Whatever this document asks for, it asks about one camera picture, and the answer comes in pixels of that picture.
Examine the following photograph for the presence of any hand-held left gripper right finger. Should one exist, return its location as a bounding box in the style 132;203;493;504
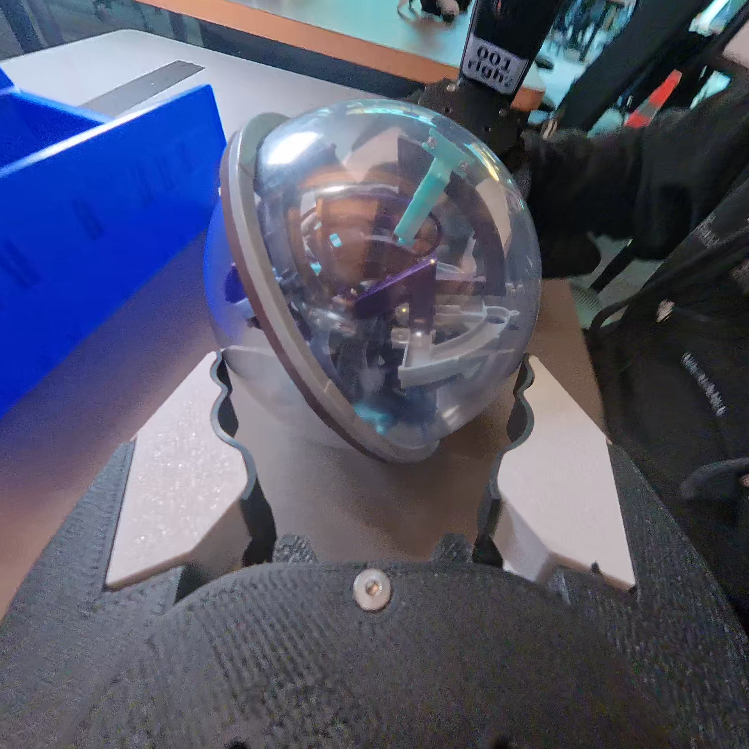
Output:
478;357;639;592

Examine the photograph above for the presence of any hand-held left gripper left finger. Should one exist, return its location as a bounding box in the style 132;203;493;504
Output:
106;351;272;589

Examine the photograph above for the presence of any clear plastic maze ball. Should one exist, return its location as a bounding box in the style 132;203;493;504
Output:
205;98;543;463

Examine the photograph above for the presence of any blue plastic bin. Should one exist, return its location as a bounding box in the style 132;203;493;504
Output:
0;71;229;416

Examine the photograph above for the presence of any black office chair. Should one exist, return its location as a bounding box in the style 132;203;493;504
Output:
550;0;715;132

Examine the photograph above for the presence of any black backpack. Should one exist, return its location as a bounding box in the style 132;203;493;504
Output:
586;188;749;621

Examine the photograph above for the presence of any long pale desk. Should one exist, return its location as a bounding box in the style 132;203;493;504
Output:
135;0;551;112

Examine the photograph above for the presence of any orange traffic cone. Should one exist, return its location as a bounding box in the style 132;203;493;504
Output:
627;71;683;130

